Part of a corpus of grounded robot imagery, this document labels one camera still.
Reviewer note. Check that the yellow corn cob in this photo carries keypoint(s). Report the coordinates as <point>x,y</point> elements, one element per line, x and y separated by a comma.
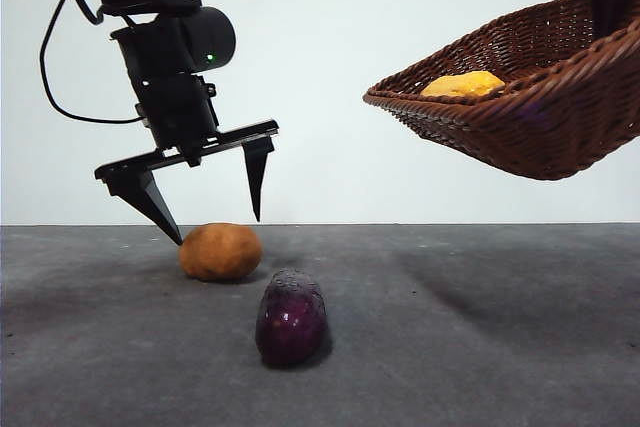
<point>465,84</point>

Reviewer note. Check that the purple eggplant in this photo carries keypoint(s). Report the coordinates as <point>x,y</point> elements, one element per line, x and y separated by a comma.
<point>292,319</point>

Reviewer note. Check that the brown potato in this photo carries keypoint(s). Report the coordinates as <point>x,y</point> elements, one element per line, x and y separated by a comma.
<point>220,252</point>

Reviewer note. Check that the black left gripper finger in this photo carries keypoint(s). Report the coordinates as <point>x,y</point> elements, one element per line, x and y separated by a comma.
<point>257,177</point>
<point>142,197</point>

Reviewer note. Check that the brown wicker basket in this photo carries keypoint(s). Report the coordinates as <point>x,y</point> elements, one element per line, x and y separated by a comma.
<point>540,132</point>

